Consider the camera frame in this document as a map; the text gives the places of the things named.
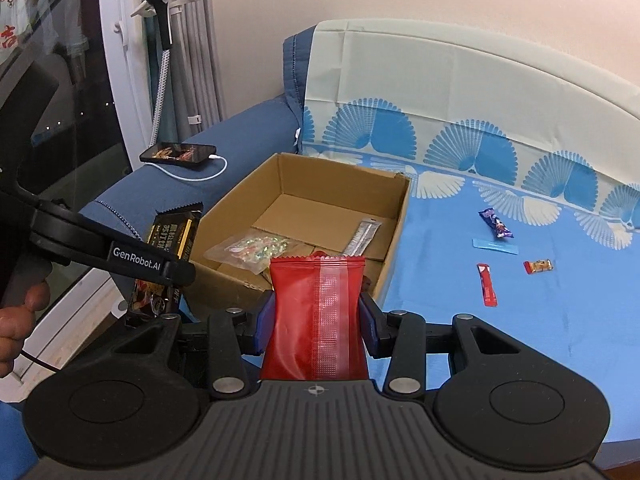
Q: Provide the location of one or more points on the clear candy bag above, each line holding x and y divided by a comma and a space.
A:
250, 250

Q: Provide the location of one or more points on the blue stick packet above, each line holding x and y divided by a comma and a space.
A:
496, 246

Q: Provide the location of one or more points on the white curtain clip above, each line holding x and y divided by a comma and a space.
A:
195, 120

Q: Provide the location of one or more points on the cardboard box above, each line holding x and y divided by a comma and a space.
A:
320, 180

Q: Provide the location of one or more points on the purple candy packet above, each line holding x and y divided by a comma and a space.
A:
496, 224

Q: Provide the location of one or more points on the blue fan-patterned bed sheet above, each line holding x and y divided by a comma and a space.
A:
500, 110

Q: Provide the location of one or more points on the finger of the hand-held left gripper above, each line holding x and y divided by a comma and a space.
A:
182, 272

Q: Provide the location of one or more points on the black snack bar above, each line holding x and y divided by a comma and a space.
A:
170, 232

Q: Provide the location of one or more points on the red stick packet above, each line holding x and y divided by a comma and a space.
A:
486, 285

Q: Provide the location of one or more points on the person's left hand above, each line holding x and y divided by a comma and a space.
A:
15, 325

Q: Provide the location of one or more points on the black smartphone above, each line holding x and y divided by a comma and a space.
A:
177, 154

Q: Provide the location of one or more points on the black garment steamer head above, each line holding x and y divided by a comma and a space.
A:
159, 10

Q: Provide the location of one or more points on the large red snack packet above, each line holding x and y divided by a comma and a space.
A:
315, 320

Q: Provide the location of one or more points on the small red orange candy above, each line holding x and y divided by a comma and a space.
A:
538, 266

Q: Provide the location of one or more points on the silver stick packet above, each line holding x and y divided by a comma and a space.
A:
362, 237

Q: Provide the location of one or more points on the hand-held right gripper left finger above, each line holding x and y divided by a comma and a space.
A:
262, 325

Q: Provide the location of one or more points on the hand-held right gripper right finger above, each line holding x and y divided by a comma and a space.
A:
368, 325

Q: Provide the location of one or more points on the dark blue denim cover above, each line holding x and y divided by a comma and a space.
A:
240, 135

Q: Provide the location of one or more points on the white window frame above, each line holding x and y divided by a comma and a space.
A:
120, 85

